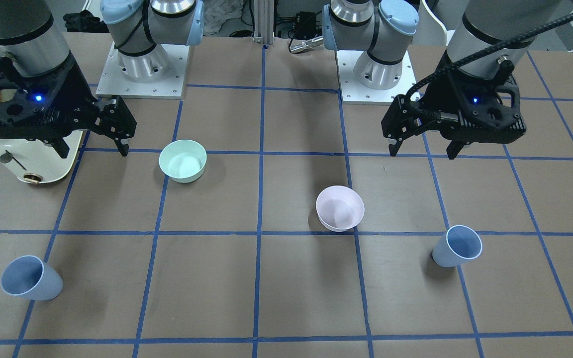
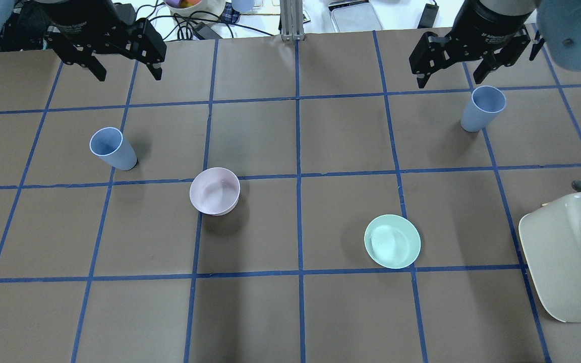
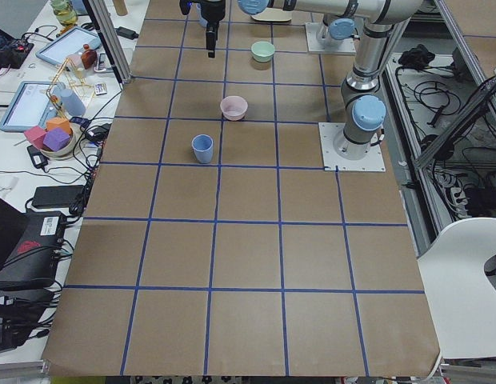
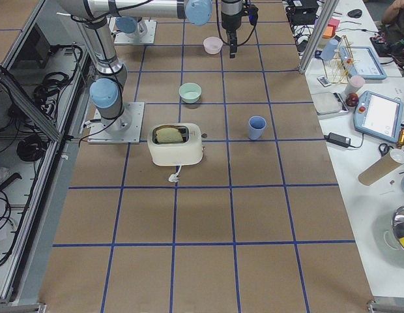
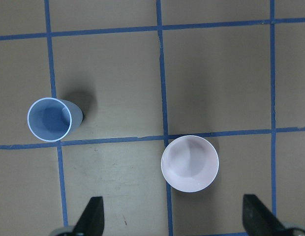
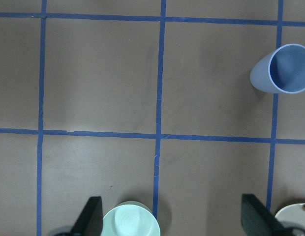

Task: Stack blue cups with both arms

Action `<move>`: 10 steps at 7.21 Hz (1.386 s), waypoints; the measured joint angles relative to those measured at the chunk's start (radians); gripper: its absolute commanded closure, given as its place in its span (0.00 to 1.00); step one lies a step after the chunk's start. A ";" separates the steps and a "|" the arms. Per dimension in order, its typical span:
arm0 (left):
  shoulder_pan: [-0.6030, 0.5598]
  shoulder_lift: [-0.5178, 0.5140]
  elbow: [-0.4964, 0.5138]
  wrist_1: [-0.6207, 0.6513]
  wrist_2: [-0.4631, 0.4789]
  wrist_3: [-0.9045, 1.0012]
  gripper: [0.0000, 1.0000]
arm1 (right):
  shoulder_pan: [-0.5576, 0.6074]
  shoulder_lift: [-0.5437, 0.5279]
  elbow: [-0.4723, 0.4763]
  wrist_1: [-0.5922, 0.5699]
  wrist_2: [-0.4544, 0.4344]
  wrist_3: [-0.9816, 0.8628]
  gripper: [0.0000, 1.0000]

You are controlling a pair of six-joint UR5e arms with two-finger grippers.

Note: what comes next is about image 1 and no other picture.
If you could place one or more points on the aluminium frame post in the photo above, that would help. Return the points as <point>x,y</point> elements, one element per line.
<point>263,22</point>

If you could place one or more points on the black cloth bundle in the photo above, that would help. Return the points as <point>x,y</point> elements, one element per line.
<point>84,22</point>

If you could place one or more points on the mint green bowl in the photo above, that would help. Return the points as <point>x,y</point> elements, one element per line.
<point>183,160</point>

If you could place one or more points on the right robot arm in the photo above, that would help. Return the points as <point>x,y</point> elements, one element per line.
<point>29,36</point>

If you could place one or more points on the pink bowl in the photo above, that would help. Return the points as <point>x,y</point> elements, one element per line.
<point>339,208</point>

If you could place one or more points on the blue cup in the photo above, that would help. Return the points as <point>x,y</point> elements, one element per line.
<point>459,245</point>
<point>29,277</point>

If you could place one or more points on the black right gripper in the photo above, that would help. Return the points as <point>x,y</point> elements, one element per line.
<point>83,97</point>

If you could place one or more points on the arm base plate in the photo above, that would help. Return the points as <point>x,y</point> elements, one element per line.
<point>364,81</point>
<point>161,74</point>

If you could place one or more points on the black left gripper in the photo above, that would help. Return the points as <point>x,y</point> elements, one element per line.
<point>431,97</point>

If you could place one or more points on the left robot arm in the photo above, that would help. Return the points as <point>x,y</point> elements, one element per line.
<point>487,27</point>

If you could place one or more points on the silver connector plug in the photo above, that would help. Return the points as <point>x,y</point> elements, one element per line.
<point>306,45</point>

